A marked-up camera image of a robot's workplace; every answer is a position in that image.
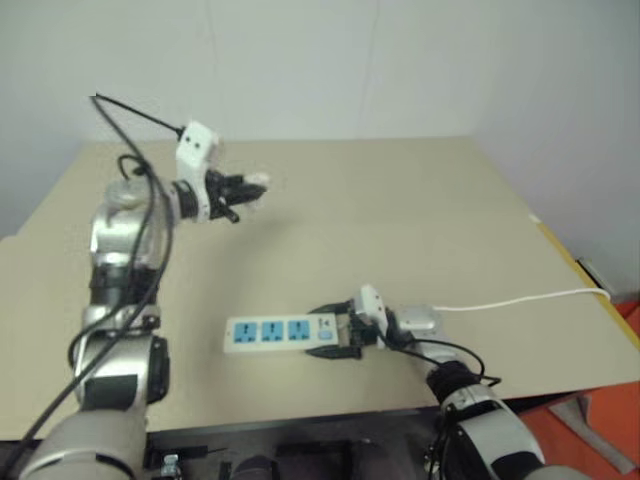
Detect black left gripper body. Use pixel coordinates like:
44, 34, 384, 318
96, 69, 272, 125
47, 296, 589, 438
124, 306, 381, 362
205, 169, 243, 225

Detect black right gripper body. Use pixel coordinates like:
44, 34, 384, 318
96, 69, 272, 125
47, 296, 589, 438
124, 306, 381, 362
343, 310, 377, 349

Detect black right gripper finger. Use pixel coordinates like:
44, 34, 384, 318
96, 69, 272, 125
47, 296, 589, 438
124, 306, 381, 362
302, 343, 363, 362
310, 298, 355, 317

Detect white power strip blue sockets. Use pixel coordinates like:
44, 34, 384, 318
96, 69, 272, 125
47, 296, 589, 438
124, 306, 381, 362
222, 312, 348, 355

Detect dark rounded shape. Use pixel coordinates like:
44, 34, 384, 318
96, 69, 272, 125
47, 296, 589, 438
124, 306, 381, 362
233, 454, 282, 480

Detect small silver metal fitting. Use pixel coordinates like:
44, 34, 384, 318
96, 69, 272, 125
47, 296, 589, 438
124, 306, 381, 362
159, 452, 182, 480

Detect grey metal floor stand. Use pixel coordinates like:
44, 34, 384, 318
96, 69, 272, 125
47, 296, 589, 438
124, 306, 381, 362
547, 392, 639, 474

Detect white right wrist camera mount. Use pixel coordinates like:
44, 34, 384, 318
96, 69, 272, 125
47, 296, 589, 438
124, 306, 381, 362
352, 284, 390, 346

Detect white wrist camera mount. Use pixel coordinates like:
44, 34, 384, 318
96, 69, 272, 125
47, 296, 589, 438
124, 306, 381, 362
352, 284, 390, 346
174, 120, 222, 224

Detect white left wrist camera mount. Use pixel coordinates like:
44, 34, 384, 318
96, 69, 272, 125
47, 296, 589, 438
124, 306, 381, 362
174, 120, 222, 224

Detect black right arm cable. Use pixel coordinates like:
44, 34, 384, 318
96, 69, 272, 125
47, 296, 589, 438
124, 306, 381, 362
378, 335, 503, 475

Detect white power strip cable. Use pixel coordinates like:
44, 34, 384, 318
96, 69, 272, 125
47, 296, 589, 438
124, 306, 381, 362
431, 288, 612, 312

